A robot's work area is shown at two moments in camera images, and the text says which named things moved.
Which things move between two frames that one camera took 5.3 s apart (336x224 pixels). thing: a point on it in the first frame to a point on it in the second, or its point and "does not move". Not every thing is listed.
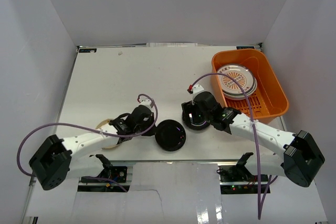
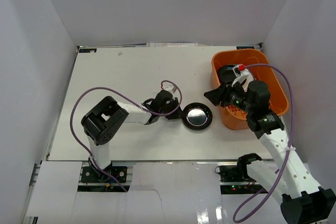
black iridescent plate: [170, 135] to [226, 73]
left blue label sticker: [87, 50] does not move
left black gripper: [149, 131] to [172, 109]
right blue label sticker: [250, 47] does not move
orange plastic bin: [270, 100] does not move
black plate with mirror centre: [195, 119] does not move
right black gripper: [186, 106] to [221, 93]
